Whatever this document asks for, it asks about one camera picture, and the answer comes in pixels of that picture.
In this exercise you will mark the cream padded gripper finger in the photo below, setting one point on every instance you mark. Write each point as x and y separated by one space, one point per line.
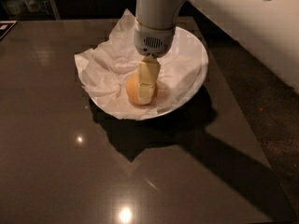
148 72

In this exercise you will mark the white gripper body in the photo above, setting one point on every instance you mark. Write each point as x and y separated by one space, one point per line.
153 42

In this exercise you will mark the orange fruit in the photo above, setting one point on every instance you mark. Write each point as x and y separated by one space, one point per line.
132 90

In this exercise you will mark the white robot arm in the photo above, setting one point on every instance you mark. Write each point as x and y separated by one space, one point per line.
268 29

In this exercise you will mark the white bowl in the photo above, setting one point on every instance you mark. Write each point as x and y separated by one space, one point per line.
190 66

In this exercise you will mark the white crumpled paper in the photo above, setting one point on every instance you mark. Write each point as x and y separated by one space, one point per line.
109 66

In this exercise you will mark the black and white tag card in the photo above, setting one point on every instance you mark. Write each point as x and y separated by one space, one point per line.
5 27

